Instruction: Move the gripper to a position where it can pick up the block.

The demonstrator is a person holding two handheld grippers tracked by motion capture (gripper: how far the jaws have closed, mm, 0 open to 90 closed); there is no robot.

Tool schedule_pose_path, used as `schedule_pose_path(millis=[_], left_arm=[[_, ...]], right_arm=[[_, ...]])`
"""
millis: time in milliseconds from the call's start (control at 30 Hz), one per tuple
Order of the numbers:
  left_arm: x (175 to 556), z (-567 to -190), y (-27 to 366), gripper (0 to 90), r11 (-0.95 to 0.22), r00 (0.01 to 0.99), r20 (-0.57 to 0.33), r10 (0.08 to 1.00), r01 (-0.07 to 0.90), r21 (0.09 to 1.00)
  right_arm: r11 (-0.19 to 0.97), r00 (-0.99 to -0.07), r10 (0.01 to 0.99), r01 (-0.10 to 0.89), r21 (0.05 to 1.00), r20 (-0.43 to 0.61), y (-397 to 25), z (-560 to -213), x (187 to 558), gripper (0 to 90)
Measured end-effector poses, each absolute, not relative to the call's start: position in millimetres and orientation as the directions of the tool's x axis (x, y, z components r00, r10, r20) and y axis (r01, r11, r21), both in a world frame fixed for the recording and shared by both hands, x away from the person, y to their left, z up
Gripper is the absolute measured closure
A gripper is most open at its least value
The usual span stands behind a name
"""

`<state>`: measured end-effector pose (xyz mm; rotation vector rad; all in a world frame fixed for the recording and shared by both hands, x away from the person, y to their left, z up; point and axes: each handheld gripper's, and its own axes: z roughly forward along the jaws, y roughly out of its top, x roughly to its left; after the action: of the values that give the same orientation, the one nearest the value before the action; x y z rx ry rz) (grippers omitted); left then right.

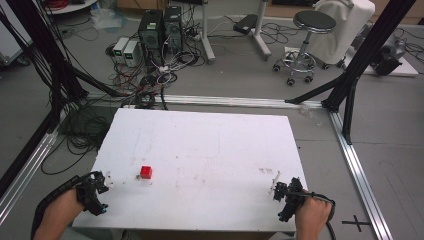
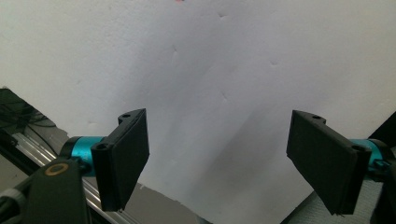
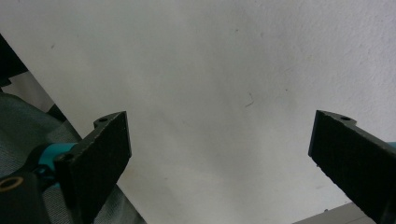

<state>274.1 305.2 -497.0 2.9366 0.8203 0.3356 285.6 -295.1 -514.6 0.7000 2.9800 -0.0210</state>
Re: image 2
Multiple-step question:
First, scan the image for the aluminium profile rail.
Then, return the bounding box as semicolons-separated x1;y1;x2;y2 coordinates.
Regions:
11;132;138;224

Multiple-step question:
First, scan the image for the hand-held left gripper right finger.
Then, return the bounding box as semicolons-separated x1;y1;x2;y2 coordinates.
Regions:
286;109;373;217

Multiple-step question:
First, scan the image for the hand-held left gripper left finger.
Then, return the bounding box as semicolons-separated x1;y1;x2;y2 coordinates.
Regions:
91;107;150;213

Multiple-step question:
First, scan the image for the black cables bundle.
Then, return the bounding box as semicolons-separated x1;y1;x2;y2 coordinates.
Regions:
0;88;56;134

